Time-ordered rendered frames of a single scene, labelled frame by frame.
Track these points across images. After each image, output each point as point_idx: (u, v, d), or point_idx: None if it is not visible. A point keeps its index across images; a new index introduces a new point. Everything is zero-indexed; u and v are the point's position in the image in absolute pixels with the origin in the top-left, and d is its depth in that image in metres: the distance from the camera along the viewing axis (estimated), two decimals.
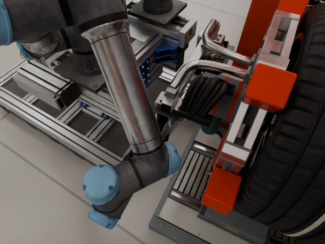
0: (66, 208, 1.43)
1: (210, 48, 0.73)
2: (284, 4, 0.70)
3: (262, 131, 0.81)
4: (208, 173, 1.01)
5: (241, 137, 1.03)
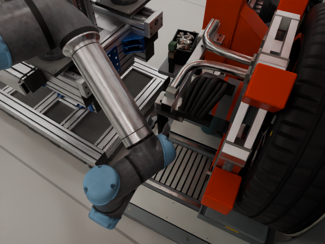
0: (41, 194, 1.48)
1: (210, 48, 0.73)
2: (284, 4, 0.70)
3: (262, 131, 0.81)
4: (208, 173, 1.01)
5: (241, 137, 1.03)
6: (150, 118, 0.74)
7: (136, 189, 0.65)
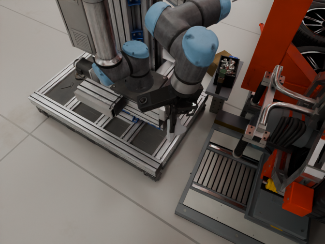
0: (105, 197, 1.72)
1: (282, 91, 0.97)
2: None
3: None
4: (264, 182, 1.25)
5: None
6: None
7: (184, 86, 0.56)
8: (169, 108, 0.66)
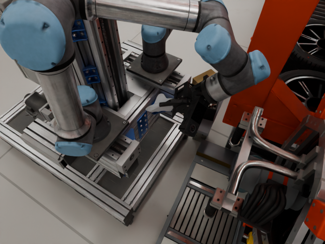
0: None
1: (260, 144, 0.78)
2: None
3: None
4: (244, 236, 1.07)
5: None
6: (159, 98, 0.74)
7: (230, 96, 0.65)
8: None
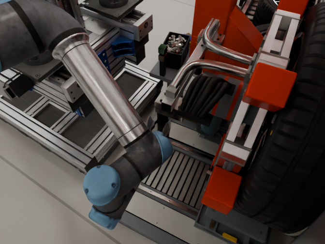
0: (31, 198, 1.46)
1: (210, 47, 0.73)
2: (284, 4, 0.70)
3: (262, 130, 0.81)
4: (208, 172, 1.01)
5: (241, 136, 1.03)
6: (150, 118, 0.74)
7: (136, 189, 0.65)
8: None
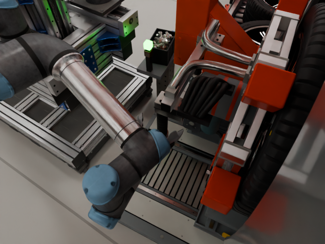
0: (20, 192, 1.48)
1: (210, 48, 0.73)
2: (284, 4, 0.70)
3: (261, 131, 0.81)
4: (208, 172, 1.01)
5: (241, 136, 1.03)
6: (138, 118, 0.74)
7: (135, 189, 0.65)
8: None
